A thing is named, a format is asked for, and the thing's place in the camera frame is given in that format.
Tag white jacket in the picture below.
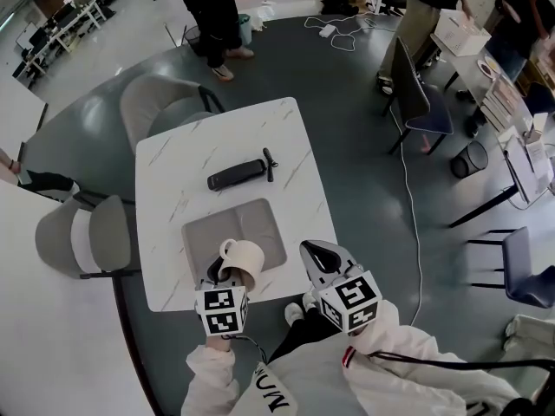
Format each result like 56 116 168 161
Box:
502 314 555 354

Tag person's legs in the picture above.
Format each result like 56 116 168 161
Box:
266 305 348 363

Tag long white floor cable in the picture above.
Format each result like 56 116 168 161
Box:
388 106 424 327

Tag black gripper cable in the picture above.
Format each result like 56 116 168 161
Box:
368 351 555 370

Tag grey and white chair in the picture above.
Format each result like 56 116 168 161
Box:
35 193 142 280

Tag blue chair black legs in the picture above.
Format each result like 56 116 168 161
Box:
467 226 555 310

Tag white marble table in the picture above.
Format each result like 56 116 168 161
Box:
134 96 339 314

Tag grey chair blue seat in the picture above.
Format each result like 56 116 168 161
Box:
381 36 454 155

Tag person's right forearm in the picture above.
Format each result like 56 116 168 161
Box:
342 299 521 416

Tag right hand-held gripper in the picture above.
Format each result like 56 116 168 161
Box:
298 240 383 335

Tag person's left forearm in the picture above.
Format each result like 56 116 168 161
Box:
180 334 239 416

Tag black oblong case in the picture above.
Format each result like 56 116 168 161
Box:
206 158 268 192

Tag grey plastic tray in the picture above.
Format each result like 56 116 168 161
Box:
180 197 288 283

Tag person's torso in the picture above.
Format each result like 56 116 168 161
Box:
251 348 478 416

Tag small black mesh bin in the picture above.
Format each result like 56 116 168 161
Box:
181 26 203 54

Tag beige ceramic mug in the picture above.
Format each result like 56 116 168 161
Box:
218 238 266 292

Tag black mesh waste bin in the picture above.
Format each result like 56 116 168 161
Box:
449 140 489 179

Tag row of white office desks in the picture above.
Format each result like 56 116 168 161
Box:
12 0 108 80

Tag white power strip with cable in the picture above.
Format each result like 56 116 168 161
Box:
303 15 378 52

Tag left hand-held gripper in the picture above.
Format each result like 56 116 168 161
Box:
193 255 251 338

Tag pale teal waste bin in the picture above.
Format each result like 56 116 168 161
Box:
237 13 253 45

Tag stack of books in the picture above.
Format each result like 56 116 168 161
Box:
480 75 524 132

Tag grey upholstered chair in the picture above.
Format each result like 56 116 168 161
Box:
120 75 226 153

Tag grey desk black legs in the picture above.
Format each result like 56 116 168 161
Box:
428 32 555 229

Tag white storage box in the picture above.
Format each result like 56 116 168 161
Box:
434 9 492 58

